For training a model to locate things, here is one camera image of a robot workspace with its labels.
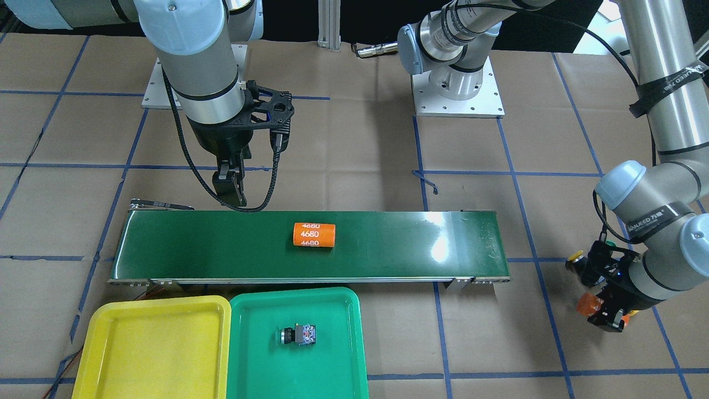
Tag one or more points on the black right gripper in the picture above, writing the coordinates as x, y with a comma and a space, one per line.
217, 138

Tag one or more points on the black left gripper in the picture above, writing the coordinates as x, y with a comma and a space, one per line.
625, 300

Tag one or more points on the orange 4680 cylinder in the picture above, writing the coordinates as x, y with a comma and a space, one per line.
589, 304
310, 234

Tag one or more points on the green push button switch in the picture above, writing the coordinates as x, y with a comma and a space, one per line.
299, 334

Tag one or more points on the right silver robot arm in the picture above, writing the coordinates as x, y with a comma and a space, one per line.
193, 41

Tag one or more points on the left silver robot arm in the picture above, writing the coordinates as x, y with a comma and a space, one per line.
653, 203

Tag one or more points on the green conveyor belt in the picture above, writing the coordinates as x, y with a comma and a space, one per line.
282, 247

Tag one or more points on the yellow plastic tray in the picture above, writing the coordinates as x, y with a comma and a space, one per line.
166, 348

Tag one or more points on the green plastic tray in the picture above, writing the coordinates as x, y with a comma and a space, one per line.
261, 367

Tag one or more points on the aluminium frame post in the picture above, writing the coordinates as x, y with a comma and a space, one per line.
328, 23

